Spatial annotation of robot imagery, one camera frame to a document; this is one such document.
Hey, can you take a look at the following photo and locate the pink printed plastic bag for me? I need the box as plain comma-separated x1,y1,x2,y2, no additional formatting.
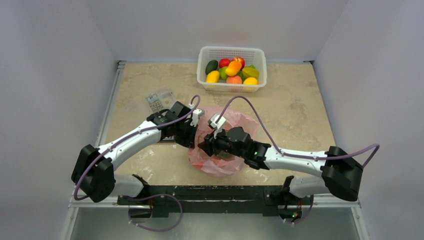
188,106,259,177

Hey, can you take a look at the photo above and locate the fake peach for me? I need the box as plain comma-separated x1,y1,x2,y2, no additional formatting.
226,75,243,84

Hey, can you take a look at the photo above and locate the yellow orange fake fruit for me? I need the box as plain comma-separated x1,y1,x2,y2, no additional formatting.
243,77,259,85

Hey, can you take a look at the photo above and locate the green yellow fake starfruit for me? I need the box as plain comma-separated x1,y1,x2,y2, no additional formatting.
242,66,260,78

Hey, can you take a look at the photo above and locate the orange fake mango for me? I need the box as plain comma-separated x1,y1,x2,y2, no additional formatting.
226,61,241,77

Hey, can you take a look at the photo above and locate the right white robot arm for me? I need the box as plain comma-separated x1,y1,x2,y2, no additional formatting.
197,127,364,204

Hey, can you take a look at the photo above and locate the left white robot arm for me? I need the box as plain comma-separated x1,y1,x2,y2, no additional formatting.
71,101,205,205

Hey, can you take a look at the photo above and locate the dark green fake avocado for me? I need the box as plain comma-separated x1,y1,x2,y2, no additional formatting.
205,60,219,75

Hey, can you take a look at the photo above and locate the small red fake fruit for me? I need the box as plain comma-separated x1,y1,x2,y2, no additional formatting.
218,58,231,69

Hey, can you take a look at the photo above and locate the red fake apple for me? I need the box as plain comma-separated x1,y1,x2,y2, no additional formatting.
232,56,245,69

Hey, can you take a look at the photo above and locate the clear plastic screw box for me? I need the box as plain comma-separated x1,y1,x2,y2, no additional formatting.
145,86,176,113

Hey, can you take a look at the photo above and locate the white perforated plastic basket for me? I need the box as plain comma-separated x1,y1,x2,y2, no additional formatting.
196,46,268,93

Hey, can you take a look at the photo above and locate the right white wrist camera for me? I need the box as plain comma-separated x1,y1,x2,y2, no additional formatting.
208,113,226,139

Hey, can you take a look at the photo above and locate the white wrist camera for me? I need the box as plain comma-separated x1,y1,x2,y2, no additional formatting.
187,103,205,127
208,113,226,139

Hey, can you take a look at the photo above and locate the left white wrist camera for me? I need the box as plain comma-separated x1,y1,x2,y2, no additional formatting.
187,103,205,127

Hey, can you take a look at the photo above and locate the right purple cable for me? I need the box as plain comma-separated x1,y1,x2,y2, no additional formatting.
216,95,381,169

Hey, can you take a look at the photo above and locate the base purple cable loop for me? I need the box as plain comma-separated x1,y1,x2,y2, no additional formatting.
122,193,184,233

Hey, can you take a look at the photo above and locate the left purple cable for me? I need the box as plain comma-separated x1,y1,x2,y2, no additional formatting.
73,95,202,202

